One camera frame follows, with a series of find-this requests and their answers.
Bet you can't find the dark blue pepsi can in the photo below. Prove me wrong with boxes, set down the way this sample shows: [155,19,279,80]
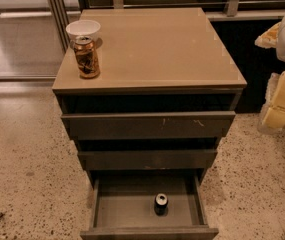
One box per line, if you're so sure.
[154,193,169,216]

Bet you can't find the grey drawer cabinet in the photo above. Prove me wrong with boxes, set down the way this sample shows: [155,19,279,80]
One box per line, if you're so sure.
[51,7,248,240]

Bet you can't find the grey top drawer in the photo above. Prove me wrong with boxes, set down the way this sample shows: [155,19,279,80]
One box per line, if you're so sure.
[62,111,235,140]

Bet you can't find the orange brown soda can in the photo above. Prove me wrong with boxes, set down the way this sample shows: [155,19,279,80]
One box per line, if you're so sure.
[73,36,100,79]

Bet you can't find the grey middle drawer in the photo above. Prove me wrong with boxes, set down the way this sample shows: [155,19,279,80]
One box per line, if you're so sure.
[78,149,217,171]

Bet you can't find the grey open bottom drawer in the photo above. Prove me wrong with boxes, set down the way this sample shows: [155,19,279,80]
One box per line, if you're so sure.
[80,174,218,240]

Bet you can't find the white paper bowl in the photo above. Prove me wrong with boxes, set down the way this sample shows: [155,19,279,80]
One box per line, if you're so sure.
[66,20,101,41]

